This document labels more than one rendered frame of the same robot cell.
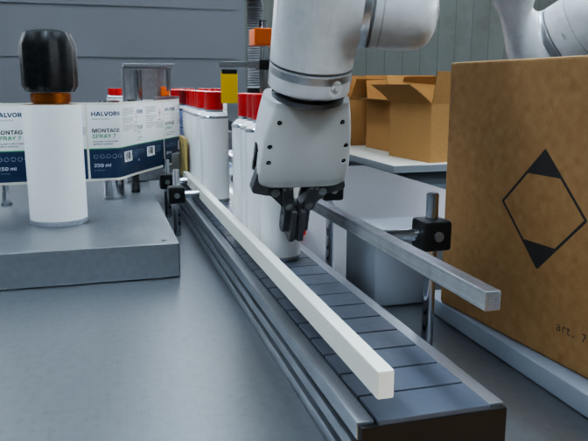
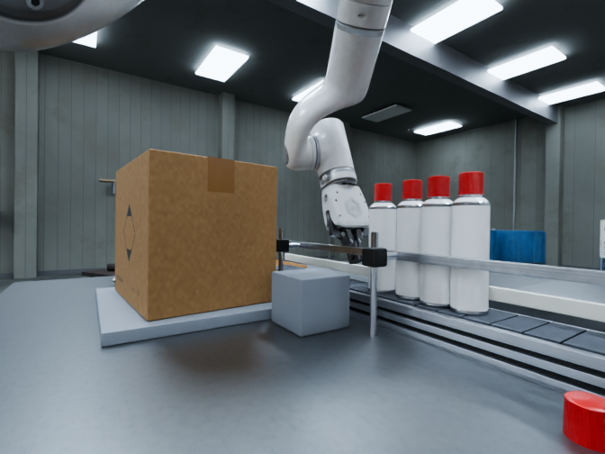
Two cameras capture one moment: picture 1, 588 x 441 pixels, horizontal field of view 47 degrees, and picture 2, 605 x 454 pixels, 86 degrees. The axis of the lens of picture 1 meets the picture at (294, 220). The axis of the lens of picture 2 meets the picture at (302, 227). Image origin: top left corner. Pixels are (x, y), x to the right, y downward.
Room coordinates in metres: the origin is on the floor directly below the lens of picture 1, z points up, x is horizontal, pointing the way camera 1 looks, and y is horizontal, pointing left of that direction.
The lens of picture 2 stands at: (1.38, -0.32, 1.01)
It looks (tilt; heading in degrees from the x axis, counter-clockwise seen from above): 0 degrees down; 162
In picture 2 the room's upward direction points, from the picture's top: 1 degrees clockwise
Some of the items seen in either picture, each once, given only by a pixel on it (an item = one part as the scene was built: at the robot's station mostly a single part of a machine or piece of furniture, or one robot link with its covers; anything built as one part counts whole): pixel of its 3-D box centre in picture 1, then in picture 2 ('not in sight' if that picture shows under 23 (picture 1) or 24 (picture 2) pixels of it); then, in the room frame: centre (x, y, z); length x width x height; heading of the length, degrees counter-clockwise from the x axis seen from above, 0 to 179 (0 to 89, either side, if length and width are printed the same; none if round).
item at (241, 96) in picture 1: (249, 163); (469, 241); (1.00, 0.07, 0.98); 0.05 x 0.05 x 0.20
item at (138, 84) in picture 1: (151, 122); not in sight; (1.59, 0.33, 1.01); 0.14 x 0.13 x 0.26; 16
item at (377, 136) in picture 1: (405, 112); not in sight; (3.40, -0.56, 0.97); 0.53 x 0.45 x 0.37; 108
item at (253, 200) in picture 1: (264, 171); (411, 239); (0.89, 0.04, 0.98); 0.05 x 0.05 x 0.20
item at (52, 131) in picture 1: (52, 128); not in sight; (1.06, 0.38, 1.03); 0.09 x 0.09 x 0.30
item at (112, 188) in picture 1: (111, 150); not in sight; (1.29, 0.35, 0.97); 0.05 x 0.05 x 0.19
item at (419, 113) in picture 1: (436, 115); not in sight; (3.02, -0.63, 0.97); 0.51 x 0.42 x 0.37; 112
